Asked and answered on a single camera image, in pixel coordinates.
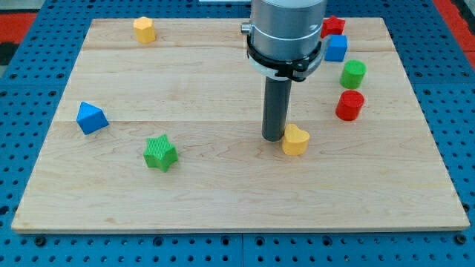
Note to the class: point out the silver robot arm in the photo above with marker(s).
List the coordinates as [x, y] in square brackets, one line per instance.
[283, 38]

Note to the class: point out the red cylinder block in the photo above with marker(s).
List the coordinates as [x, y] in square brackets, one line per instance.
[349, 105]

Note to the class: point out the yellow hexagon block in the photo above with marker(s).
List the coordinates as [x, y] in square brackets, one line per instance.
[144, 30]

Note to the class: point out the wooden board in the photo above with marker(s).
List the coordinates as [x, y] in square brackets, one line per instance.
[379, 173]

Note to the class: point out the blue cube block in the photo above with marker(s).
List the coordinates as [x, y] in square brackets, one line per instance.
[337, 48]

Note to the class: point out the green cylinder block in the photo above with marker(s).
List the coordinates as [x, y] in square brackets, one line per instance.
[352, 74]

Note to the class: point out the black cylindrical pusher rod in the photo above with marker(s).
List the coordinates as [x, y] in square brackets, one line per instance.
[276, 101]

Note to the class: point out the blue triangle block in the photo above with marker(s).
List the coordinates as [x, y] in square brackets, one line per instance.
[90, 118]

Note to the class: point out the green star block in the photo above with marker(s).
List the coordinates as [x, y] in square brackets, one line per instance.
[160, 153]

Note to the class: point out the yellow heart block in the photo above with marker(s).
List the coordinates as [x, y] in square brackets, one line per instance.
[295, 141]

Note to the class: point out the red star block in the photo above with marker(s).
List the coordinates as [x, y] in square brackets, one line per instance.
[332, 26]

